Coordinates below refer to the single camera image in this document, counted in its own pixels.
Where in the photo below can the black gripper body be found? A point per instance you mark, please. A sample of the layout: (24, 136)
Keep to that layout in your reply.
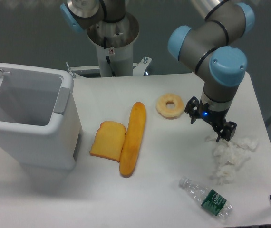
(215, 119)

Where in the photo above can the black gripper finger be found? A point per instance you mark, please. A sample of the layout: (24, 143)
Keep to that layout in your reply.
(192, 109)
(226, 131)

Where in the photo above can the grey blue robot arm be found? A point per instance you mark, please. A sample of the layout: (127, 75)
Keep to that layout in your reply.
(206, 51)

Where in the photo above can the white trash can body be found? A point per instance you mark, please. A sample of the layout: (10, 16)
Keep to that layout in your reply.
(39, 123)

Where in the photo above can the crumpled white tissue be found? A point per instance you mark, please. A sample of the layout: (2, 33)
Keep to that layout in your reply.
(230, 157)

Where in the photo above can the glazed donut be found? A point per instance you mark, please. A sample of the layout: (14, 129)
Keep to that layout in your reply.
(170, 106)

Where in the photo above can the clear plastic water bottle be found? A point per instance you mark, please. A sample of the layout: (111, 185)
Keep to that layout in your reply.
(207, 198)

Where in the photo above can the long baguette bread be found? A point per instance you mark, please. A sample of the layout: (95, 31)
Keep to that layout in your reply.
(133, 140)

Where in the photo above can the toast slice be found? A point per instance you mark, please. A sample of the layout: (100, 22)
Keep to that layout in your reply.
(109, 140)

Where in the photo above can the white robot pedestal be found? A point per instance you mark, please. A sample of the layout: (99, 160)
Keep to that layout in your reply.
(114, 44)

